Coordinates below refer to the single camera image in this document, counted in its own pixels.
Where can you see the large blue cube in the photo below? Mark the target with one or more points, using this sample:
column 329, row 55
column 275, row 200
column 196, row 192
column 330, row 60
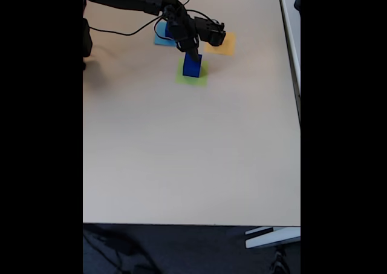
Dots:
column 190, row 69

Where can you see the blue square sheet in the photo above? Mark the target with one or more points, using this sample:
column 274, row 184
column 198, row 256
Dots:
column 160, row 41

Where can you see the green square sheet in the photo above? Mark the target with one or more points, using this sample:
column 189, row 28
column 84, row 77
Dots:
column 202, row 81

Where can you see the orange square sheet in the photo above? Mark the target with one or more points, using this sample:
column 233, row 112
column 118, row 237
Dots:
column 226, row 47

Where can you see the white neighbouring table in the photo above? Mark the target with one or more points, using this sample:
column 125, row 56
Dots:
column 291, row 29

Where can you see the dark blue object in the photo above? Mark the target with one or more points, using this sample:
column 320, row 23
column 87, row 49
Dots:
column 298, row 1

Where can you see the white grey bar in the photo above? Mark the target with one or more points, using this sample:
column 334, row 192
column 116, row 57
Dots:
column 272, row 237

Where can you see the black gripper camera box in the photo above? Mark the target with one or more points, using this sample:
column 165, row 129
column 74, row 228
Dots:
column 213, row 32

